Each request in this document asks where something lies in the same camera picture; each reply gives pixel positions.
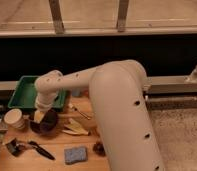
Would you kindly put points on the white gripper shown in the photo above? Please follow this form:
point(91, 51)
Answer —
point(43, 103)

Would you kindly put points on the black handled tool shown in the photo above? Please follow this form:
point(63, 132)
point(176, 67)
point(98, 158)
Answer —
point(41, 150)

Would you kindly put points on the green plastic tray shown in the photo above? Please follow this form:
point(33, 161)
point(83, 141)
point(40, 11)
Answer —
point(25, 94)

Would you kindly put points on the dark grape bunch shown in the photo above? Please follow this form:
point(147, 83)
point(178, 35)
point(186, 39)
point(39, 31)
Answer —
point(98, 148)

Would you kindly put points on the white paper cup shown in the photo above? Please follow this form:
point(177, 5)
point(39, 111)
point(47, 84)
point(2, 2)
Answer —
point(14, 118)

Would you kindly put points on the yellow banana peel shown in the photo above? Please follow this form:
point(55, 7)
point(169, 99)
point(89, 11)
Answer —
point(75, 128)

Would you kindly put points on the blue cup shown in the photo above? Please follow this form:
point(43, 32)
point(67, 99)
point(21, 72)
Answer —
point(76, 93)

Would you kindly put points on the purple bowl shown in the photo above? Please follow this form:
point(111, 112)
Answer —
point(46, 125)

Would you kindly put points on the blue sponge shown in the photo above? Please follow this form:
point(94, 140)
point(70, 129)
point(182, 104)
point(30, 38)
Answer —
point(75, 154)

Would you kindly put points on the metal fork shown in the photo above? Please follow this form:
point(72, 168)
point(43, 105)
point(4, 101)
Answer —
point(71, 106)

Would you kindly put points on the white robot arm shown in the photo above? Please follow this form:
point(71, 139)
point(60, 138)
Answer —
point(116, 95)

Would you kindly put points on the black binder clip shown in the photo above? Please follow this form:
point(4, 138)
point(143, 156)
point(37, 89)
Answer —
point(13, 147)

